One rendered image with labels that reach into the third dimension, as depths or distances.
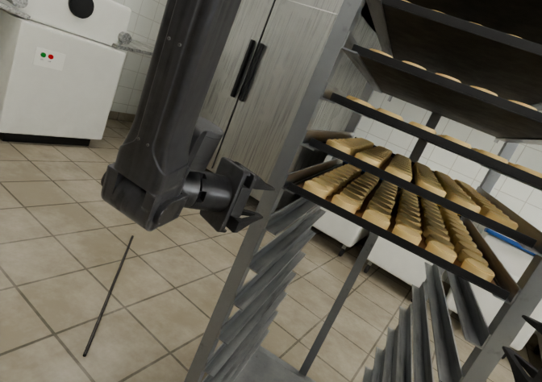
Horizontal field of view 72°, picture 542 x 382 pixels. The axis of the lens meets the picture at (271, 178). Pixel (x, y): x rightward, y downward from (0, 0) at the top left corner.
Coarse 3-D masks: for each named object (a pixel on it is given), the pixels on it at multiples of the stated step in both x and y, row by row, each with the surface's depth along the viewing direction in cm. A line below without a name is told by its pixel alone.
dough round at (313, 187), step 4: (304, 184) 72; (308, 184) 71; (312, 184) 71; (316, 184) 73; (304, 188) 71; (308, 188) 70; (312, 188) 70; (316, 188) 70; (320, 188) 71; (324, 188) 72; (312, 192) 70; (316, 192) 70; (320, 192) 70; (324, 192) 70; (328, 192) 71; (320, 196) 70; (324, 196) 71
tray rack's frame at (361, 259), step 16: (368, 96) 121; (352, 112) 123; (432, 112) 117; (352, 128) 124; (432, 128) 117; (416, 144) 119; (512, 144) 108; (416, 160) 120; (496, 176) 111; (368, 240) 128; (352, 272) 131; (336, 304) 135; (320, 336) 138; (256, 352) 144; (256, 368) 136; (272, 368) 139; (288, 368) 142; (304, 368) 142
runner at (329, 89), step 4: (328, 84) 66; (324, 88) 65; (328, 88) 67; (332, 88) 69; (336, 88) 72; (324, 92) 66; (328, 92) 68; (332, 92) 71; (336, 92) 74; (340, 92) 77; (324, 96) 67; (328, 96) 70; (344, 96) 83; (328, 100) 65; (336, 104) 67; (344, 108) 76; (356, 112) 92; (364, 116) 108
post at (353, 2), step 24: (360, 0) 62; (336, 24) 63; (336, 48) 64; (312, 96) 66; (312, 120) 68; (288, 144) 69; (288, 168) 69; (264, 192) 71; (264, 216) 72; (240, 264) 75; (216, 312) 78; (216, 336) 79
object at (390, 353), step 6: (390, 330) 128; (396, 330) 127; (390, 336) 124; (396, 336) 123; (390, 342) 121; (396, 342) 119; (390, 348) 118; (396, 348) 115; (390, 354) 115; (396, 354) 111; (384, 360) 110; (390, 360) 111; (396, 360) 108; (384, 366) 108; (390, 366) 109; (384, 372) 105; (390, 372) 106; (384, 378) 102; (390, 378) 104
